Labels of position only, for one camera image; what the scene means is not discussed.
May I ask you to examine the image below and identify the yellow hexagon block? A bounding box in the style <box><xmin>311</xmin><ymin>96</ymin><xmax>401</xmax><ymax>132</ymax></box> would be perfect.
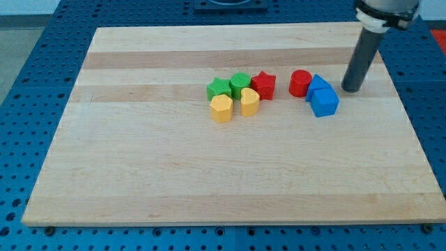
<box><xmin>210</xmin><ymin>94</ymin><xmax>233</xmax><ymax>123</ymax></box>

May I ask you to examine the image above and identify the yellow heart block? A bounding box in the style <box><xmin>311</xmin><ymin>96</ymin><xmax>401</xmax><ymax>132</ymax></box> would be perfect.
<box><xmin>240</xmin><ymin>88</ymin><xmax>260</xmax><ymax>117</ymax></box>

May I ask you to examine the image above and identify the green star block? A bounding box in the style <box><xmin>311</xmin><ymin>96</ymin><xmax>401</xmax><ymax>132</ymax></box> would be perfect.
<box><xmin>206</xmin><ymin>77</ymin><xmax>232</xmax><ymax>101</ymax></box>

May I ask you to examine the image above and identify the green cylinder block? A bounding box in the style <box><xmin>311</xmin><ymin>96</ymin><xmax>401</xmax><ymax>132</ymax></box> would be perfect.
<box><xmin>229</xmin><ymin>73</ymin><xmax>251</xmax><ymax>100</ymax></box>

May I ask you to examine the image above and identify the red star block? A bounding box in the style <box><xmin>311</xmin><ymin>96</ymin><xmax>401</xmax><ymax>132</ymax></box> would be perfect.
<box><xmin>251</xmin><ymin>71</ymin><xmax>276</xmax><ymax>100</ymax></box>

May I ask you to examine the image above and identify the wooden board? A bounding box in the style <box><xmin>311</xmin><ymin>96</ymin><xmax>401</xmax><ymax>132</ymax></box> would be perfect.
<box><xmin>22</xmin><ymin>22</ymin><xmax>445</xmax><ymax>227</ymax></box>

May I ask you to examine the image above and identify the red cylinder block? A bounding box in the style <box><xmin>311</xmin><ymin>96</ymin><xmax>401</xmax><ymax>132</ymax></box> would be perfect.
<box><xmin>289</xmin><ymin>70</ymin><xmax>312</xmax><ymax>98</ymax></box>

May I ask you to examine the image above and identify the blue cube block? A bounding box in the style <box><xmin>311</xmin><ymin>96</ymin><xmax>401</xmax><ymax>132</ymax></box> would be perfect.
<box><xmin>310</xmin><ymin>88</ymin><xmax>339</xmax><ymax>117</ymax></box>

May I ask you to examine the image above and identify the blue triangle block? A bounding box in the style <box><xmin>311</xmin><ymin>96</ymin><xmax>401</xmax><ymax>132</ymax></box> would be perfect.
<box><xmin>305</xmin><ymin>74</ymin><xmax>332</xmax><ymax>102</ymax></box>

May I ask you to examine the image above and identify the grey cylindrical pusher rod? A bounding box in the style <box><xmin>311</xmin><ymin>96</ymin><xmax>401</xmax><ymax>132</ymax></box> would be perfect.
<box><xmin>341</xmin><ymin>28</ymin><xmax>384</xmax><ymax>93</ymax></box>

